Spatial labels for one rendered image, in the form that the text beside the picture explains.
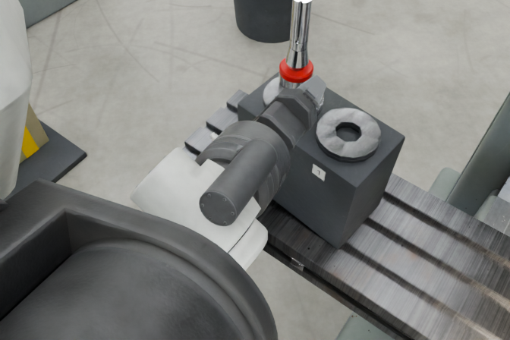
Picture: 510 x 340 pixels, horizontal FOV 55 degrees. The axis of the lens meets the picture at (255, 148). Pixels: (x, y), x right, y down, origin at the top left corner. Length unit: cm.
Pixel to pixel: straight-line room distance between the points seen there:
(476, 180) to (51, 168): 162
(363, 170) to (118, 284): 54
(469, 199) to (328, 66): 137
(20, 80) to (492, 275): 78
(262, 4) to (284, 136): 192
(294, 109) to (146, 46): 210
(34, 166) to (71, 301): 207
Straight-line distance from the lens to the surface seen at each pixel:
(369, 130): 70
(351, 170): 67
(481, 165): 120
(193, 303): 17
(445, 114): 241
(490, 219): 100
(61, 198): 20
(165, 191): 43
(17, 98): 19
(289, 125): 55
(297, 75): 67
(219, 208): 40
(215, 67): 247
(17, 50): 19
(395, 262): 83
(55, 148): 226
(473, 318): 83
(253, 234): 44
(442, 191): 189
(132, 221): 19
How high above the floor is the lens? 170
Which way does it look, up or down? 53 degrees down
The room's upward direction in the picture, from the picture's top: straight up
